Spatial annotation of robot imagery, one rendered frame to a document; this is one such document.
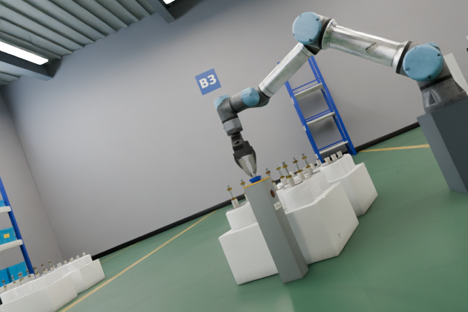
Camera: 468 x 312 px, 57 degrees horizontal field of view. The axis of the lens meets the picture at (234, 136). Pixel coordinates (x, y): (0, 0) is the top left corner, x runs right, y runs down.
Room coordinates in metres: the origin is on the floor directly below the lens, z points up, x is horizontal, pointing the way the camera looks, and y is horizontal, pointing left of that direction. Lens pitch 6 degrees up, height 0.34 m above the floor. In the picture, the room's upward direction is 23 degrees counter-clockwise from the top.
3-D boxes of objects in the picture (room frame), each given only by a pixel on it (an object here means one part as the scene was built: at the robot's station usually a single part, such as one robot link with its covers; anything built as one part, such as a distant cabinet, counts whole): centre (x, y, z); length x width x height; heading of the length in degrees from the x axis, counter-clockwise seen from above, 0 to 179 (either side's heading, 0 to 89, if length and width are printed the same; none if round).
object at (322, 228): (1.66, -0.07, 0.09); 0.39 x 0.39 x 0.18; 65
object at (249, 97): (1.80, -0.11, 0.64); 0.11 x 0.11 x 0.08; 61
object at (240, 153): (1.84, -0.01, 0.48); 0.09 x 0.08 x 0.12; 176
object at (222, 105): (1.83, -0.01, 0.64); 0.09 x 0.08 x 0.11; 61
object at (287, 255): (1.37, -0.01, 0.16); 0.07 x 0.07 x 0.31; 65
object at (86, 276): (3.75, 1.76, 0.09); 0.39 x 0.39 x 0.18; 86
